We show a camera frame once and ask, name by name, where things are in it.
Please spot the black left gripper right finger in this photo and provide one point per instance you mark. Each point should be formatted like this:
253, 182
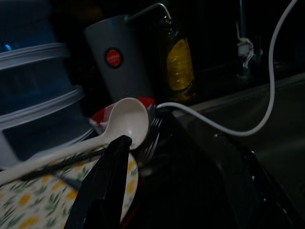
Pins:
250, 190

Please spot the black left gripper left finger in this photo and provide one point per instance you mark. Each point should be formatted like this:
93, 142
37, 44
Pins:
107, 181

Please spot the white plastic ladle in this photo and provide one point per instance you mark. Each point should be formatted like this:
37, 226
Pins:
128, 117

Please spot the steel fork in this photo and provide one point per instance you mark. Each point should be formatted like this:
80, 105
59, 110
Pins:
153, 128

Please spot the yellow floral patterned plate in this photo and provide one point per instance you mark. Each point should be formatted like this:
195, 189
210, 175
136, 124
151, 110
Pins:
35, 202

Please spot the steel sink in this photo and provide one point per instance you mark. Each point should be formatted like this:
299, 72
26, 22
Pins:
281, 114

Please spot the red white paper cup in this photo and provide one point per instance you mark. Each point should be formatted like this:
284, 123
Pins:
146, 100

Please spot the grey tumbler red logo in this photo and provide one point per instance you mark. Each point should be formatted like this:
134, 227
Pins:
124, 78

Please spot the white blue water container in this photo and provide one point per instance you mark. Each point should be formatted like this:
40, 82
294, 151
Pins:
35, 95

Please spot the yellow oil bottle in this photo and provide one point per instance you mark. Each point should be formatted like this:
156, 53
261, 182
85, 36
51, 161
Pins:
178, 66

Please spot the dark metal faucet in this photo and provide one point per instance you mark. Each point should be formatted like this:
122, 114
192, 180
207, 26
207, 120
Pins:
241, 23

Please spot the curved grey metal spout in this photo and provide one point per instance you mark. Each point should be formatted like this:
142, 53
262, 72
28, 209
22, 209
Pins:
147, 9

